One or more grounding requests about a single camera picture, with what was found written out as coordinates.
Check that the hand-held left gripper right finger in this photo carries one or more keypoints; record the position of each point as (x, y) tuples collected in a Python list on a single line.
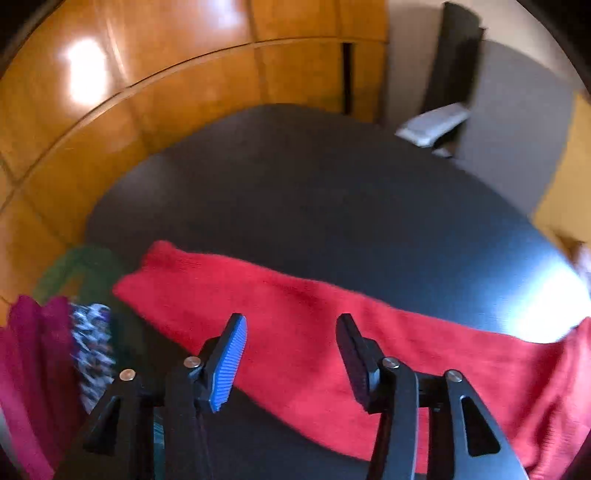
[(355, 364)]

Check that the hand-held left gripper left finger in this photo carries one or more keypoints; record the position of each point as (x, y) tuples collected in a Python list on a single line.
[(229, 361)]

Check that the red knitted sweater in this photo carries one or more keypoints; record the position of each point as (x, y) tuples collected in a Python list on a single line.
[(314, 332)]

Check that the blue white patterned cloth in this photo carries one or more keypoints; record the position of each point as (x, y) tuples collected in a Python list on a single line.
[(94, 350)]

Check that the green garment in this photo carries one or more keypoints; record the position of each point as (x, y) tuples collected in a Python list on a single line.
[(76, 270)]

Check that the magenta garment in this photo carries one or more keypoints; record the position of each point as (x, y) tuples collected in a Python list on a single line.
[(32, 369)]

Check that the wooden cabinet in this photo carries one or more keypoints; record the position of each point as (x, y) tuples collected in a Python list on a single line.
[(565, 184)]

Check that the wooden wardrobe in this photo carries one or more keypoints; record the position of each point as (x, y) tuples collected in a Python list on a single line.
[(138, 92)]

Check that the black office chair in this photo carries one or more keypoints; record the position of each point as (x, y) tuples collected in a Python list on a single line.
[(445, 87)]

